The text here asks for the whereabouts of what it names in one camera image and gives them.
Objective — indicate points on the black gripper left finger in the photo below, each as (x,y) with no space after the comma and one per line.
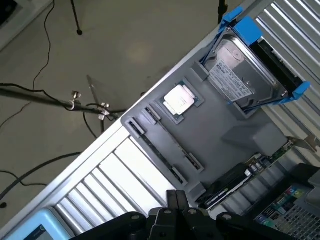
(171,200)

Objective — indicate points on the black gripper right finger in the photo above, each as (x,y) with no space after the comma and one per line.
(181,200)

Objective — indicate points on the green graphics card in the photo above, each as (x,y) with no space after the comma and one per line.
(225,180)

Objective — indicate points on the grey parts rack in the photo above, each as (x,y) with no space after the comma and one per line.
(212,120)

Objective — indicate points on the silver CPU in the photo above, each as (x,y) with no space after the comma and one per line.
(178,98)

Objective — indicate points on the open PC case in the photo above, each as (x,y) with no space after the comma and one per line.
(300,215)

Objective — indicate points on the light blue framed device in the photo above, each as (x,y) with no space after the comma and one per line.
(47,217)

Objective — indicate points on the silver hard disk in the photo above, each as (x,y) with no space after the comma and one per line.
(240,70)

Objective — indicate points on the black pole with clamps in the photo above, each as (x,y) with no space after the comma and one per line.
(50,100)

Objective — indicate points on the blue disk caddy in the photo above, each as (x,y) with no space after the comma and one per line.
(246,30)

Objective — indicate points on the black stand pole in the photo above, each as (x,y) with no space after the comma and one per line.
(222,10)

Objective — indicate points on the black tripod leg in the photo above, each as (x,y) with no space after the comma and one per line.
(76,20)

